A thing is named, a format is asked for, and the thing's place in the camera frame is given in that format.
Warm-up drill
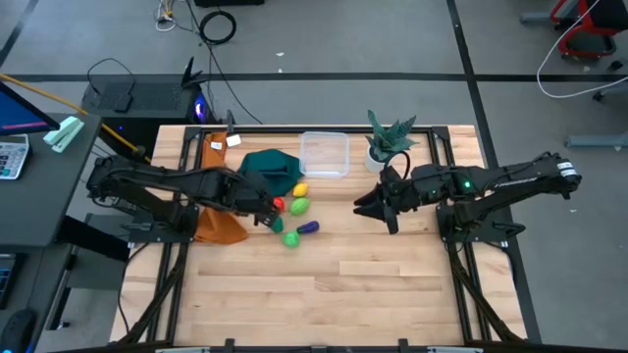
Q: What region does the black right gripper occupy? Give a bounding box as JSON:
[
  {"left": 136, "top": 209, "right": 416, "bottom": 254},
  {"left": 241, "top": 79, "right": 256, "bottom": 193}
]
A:
[{"left": 352, "top": 165, "right": 443, "bottom": 223}]

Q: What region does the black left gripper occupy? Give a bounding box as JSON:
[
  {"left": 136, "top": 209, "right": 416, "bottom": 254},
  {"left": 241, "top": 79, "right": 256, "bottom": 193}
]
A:
[{"left": 223, "top": 170, "right": 281, "bottom": 229}]

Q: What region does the light green ribbed toy melon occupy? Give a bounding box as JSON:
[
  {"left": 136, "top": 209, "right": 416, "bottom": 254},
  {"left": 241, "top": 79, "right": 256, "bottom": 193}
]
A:
[{"left": 288, "top": 196, "right": 312, "bottom": 218}]

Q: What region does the clear plastic tupperware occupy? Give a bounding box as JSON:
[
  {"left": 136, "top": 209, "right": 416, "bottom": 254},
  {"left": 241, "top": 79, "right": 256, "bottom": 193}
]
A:
[{"left": 298, "top": 130, "right": 351, "bottom": 179}]

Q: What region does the dark green cloth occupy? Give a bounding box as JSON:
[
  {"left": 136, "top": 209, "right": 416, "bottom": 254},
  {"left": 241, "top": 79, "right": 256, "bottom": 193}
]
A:
[{"left": 236, "top": 148, "right": 304, "bottom": 198}]

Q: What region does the orange cloth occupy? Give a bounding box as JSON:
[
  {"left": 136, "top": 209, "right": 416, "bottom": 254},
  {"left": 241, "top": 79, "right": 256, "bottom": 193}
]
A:
[{"left": 193, "top": 129, "right": 249, "bottom": 245}]

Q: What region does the succulent plant in white pot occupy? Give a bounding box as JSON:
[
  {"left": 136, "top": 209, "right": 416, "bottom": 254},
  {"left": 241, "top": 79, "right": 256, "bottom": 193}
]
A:
[{"left": 363, "top": 109, "right": 421, "bottom": 174}]

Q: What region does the black wifi antenna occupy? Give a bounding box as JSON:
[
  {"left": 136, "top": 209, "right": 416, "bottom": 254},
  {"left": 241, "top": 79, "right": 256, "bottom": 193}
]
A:
[{"left": 180, "top": 56, "right": 210, "bottom": 90}]

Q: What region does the black computer tower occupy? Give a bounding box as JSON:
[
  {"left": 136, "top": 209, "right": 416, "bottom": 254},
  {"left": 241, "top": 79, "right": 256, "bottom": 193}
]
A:
[{"left": 80, "top": 73, "right": 212, "bottom": 158}]

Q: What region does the mint green stapler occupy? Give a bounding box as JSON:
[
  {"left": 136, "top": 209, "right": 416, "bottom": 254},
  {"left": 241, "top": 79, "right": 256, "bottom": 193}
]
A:
[{"left": 42, "top": 116, "right": 85, "bottom": 154}]

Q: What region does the black desk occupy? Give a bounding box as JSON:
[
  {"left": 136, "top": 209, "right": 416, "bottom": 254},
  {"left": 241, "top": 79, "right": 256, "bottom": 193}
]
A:
[{"left": 0, "top": 112, "right": 130, "bottom": 353}]

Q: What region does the yellow pole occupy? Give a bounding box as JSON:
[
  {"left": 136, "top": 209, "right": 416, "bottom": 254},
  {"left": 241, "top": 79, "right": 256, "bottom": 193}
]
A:
[{"left": 0, "top": 73, "right": 152, "bottom": 164}]

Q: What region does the grey chair leg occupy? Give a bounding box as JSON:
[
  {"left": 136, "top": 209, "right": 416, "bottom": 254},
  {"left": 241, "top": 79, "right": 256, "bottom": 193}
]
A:
[{"left": 563, "top": 130, "right": 628, "bottom": 149}]

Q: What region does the white calculator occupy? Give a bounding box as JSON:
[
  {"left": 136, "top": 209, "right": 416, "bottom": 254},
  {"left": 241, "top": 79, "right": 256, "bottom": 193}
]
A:
[{"left": 0, "top": 133, "right": 30, "bottom": 181}]

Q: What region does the computer monitor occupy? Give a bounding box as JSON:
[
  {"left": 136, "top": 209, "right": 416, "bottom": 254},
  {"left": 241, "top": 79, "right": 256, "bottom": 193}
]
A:
[{"left": 0, "top": 80, "right": 61, "bottom": 137}]

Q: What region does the black keyboard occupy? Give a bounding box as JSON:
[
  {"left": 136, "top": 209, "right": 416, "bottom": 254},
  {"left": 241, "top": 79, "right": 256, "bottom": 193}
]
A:
[{"left": 0, "top": 253, "right": 19, "bottom": 310}]

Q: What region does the black computer mouse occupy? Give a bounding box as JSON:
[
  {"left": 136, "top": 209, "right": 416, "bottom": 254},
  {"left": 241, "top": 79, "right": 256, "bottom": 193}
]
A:
[{"left": 0, "top": 308, "right": 38, "bottom": 353}]

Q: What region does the red and black cart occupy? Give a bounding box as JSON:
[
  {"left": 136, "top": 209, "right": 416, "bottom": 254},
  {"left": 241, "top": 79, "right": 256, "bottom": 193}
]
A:
[{"left": 549, "top": 0, "right": 628, "bottom": 61}]

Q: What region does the black aluminium table frame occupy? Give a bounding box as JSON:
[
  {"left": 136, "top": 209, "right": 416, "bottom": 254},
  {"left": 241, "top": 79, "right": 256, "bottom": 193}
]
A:
[{"left": 117, "top": 125, "right": 529, "bottom": 353}]

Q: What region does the coiled black cable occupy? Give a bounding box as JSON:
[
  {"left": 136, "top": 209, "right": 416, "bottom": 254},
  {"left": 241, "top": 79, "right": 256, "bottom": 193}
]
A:
[{"left": 198, "top": 9, "right": 238, "bottom": 46}]

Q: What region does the long white cable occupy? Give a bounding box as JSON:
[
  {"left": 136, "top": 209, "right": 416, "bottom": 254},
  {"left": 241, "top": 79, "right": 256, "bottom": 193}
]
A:
[{"left": 536, "top": 0, "right": 628, "bottom": 99}]

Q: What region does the white cable bundle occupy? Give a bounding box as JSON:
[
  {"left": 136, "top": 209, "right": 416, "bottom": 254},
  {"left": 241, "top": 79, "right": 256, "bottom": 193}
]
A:
[{"left": 154, "top": 0, "right": 190, "bottom": 33}]

